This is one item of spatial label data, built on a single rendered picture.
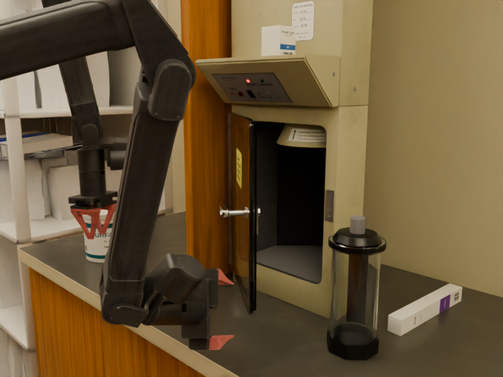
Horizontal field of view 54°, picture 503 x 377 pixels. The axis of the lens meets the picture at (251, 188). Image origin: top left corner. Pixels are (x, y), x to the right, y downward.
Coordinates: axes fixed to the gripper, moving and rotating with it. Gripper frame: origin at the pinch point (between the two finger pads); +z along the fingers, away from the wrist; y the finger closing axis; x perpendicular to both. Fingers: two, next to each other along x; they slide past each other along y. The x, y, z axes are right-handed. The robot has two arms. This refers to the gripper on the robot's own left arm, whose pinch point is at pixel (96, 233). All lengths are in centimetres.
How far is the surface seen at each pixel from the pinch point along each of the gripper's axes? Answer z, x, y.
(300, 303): 18, -45, 14
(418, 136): -19, -70, 49
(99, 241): 9.4, 17.1, 24.2
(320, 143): -20, -49, 16
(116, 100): -33, 69, 116
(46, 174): -3, 74, 71
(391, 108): -27, -62, 53
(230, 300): 18.3, -27.7, 13.1
